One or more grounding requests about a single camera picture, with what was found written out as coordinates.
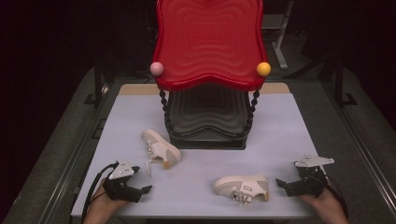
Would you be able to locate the black stand leg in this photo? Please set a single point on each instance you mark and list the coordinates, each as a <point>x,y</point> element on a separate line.
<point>97,84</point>
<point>341,84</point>

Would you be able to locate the grey metal stand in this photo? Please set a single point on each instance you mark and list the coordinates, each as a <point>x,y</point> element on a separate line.
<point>281,37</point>

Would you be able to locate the beige sneaker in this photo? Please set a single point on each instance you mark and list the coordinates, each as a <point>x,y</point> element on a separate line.
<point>241,186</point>
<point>162,149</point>

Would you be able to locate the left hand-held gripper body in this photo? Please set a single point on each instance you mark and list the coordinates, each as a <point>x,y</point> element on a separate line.
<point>121,186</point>

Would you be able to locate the red and black shoe rack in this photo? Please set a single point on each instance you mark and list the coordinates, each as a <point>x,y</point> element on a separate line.
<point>208,43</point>

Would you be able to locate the person's left hand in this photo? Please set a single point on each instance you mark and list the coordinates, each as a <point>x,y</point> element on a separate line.
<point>107,202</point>

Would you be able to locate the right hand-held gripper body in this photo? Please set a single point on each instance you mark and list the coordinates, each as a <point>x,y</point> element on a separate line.
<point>308,182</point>

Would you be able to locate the person's right hand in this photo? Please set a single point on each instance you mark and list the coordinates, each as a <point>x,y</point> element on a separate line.
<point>325,202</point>

